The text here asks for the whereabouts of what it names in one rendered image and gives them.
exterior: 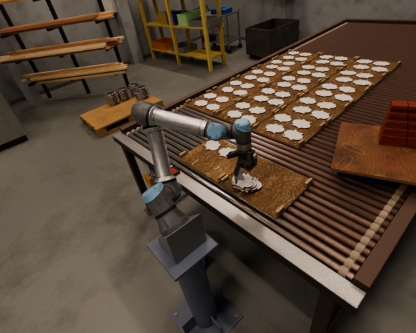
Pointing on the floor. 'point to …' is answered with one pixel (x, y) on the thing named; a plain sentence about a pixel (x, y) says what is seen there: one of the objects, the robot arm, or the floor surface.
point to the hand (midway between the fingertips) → (242, 176)
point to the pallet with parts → (117, 108)
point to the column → (198, 292)
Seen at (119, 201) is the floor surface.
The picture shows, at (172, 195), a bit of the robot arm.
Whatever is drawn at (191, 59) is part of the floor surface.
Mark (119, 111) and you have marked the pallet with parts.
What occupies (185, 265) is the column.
